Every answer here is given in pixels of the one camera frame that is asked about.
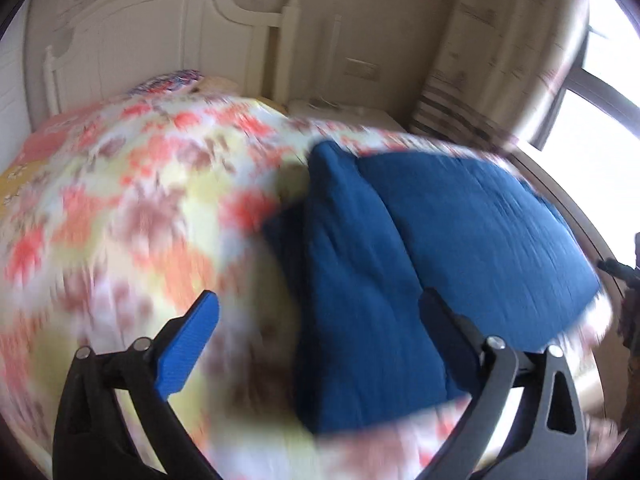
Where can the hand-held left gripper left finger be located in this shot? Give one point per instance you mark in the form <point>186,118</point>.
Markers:
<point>187,345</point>

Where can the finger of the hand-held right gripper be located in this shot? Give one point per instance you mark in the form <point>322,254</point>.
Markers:
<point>622,269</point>

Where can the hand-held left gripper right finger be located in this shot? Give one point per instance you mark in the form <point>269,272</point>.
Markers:
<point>450,345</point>

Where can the blue quilted jacket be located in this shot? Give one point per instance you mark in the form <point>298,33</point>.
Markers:
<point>360,285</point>

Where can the floral quilt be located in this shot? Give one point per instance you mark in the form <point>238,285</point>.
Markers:
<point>150,210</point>

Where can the window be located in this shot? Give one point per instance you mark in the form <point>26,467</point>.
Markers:
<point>595,125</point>

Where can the yellow pink patchwork bed sheet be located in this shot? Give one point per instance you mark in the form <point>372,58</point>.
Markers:
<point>40,150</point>

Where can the printed curtain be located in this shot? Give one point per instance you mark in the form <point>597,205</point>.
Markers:
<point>495,50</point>

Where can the white nightstand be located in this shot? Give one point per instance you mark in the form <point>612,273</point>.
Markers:
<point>345,112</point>

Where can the beige pillow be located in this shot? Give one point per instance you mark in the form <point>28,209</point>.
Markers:
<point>217,85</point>

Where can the purple patterned pillow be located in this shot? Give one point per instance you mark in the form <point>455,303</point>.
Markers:
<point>162,82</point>

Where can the white wardrobe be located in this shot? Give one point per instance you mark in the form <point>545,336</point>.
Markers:
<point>12,95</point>

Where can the white pole lamp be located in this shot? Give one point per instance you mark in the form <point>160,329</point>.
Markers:
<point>334,60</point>

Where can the white wooden bed headboard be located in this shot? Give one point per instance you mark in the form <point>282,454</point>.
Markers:
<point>150,35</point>

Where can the wall socket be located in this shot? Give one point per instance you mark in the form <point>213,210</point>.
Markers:
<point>361,68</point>

